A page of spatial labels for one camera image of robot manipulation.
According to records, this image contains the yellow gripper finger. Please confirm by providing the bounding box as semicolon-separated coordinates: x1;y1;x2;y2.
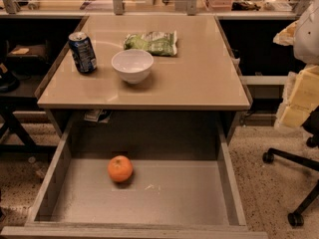
275;66;319;128
273;21;297;46

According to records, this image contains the orange fruit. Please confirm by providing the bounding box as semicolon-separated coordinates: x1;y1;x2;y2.
107;155;134;182

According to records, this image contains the white bowl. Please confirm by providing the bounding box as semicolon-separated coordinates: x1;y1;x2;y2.
112;49;154;84

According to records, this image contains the green chip bag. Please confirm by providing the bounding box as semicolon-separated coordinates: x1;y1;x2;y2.
124;31;177;57

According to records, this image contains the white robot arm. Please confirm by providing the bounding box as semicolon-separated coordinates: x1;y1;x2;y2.
273;0;319;131

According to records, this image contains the open grey drawer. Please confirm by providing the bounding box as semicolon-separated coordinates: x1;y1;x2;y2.
1;112;268;239

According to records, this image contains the black stand left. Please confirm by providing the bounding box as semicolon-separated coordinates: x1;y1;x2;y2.
0;63;58;154

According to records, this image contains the beige counter cabinet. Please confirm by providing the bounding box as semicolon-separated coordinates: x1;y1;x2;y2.
34;13;253;144

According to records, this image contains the blue soda can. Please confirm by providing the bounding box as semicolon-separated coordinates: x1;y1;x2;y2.
69;32;97;74

